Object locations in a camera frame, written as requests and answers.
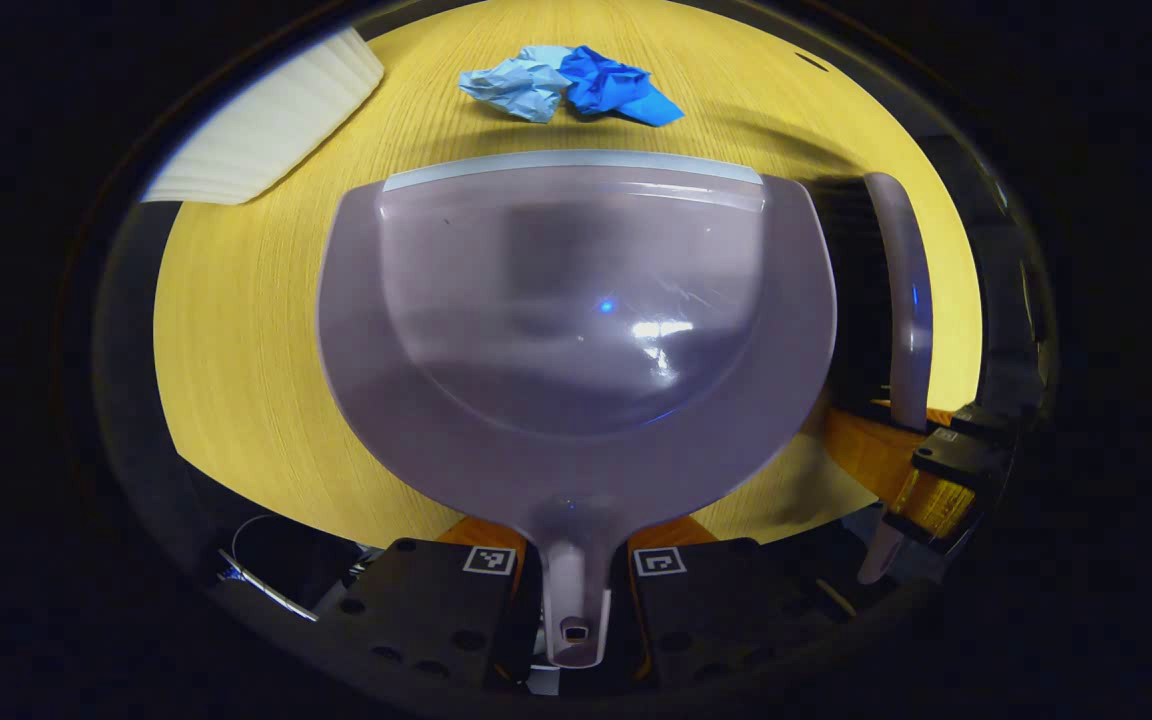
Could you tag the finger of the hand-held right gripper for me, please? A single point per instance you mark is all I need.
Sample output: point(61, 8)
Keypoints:
point(866, 450)
point(961, 455)

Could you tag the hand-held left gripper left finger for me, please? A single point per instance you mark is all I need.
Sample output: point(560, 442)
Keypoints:
point(416, 610)

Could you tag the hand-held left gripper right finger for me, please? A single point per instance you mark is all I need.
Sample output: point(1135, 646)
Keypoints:
point(706, 610)

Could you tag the pale purple dustpan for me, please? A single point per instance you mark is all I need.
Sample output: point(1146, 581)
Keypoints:
point(576, 300)

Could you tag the dark blue paper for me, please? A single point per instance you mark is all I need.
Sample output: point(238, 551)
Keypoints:
point(606, 85)

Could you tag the white garbage bin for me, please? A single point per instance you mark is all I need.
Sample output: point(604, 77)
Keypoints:
point(266, 120)

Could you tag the black desk grommet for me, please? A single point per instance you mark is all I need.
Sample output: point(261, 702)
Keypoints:
point(811, 62)

